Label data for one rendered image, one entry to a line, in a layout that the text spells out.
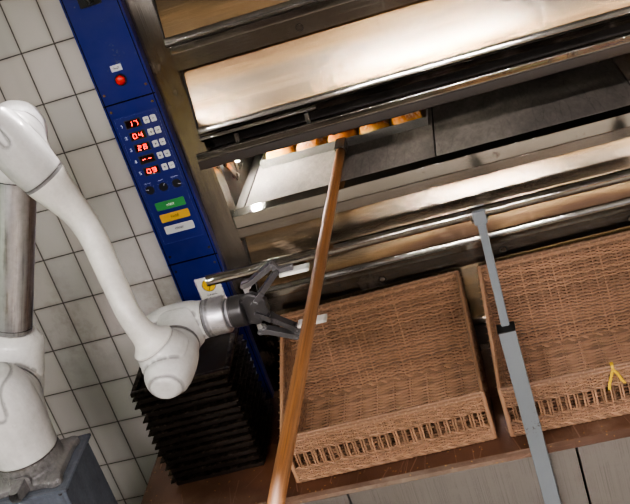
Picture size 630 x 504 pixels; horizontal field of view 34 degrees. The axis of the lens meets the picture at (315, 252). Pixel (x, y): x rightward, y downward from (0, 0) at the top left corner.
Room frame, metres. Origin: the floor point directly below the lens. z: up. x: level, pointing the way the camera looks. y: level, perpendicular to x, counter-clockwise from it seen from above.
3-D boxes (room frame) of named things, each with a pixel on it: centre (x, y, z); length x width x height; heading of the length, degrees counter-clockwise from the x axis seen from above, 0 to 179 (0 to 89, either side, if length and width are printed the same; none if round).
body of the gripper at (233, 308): (2.17, 0.19, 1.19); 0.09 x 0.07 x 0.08; 77
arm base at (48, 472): (2.09, 0.79, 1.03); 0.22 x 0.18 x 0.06; 169
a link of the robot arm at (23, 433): (2.12, 0.78, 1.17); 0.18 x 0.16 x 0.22; 8
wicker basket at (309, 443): (2.51, -0.06, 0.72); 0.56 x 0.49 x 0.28; 79
